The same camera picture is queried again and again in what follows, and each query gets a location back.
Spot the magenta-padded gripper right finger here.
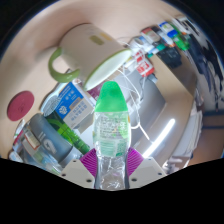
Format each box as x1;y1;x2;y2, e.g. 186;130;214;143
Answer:
125;146;167;189

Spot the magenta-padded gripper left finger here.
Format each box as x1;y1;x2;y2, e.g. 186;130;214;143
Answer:
60;148;99;190

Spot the clear green-capped drink bottle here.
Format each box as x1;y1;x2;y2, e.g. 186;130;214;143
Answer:
92;80;132;191

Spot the white LED light bar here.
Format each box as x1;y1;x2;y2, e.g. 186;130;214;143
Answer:
142;118;177;159

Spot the dark green glass bottle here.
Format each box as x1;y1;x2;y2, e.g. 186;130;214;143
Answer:
46;111;92;155

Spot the grey shaker bottle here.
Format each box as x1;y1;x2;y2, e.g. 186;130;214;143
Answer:
28;113;83;164

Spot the blue and white carton box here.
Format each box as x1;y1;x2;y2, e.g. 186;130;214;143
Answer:
41;81;96;130

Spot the magenta carton box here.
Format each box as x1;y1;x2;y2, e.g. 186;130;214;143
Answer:
87;83;106;100

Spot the flat round red coaster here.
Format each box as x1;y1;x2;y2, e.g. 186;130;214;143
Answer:
6;90;36;122

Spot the red and white canister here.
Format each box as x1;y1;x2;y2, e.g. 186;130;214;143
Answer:
134;51;155;77

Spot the green canister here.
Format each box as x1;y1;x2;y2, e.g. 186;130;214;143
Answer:
173;33;191;51

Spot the small blue and white bottle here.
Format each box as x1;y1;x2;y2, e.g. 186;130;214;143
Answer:
159;21;178;38

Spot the white cable bundle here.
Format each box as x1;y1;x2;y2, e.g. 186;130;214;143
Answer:
116;36;151;144

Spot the white mug with green handle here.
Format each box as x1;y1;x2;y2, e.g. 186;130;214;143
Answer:
48;23;133;92

